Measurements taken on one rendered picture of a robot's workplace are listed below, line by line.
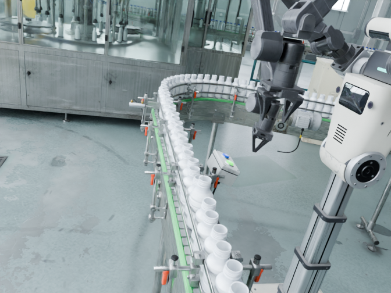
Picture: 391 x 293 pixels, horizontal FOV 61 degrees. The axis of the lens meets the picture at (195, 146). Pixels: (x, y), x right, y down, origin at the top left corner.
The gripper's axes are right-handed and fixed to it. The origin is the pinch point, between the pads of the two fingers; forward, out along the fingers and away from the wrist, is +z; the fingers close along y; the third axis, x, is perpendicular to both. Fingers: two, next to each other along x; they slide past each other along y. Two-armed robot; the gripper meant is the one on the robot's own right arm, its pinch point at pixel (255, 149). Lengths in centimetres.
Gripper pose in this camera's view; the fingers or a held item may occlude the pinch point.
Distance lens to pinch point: 127.6
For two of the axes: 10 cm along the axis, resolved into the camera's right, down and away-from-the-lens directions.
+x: 9.5, 3.2, 0.2
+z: -3.0, 8.8, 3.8
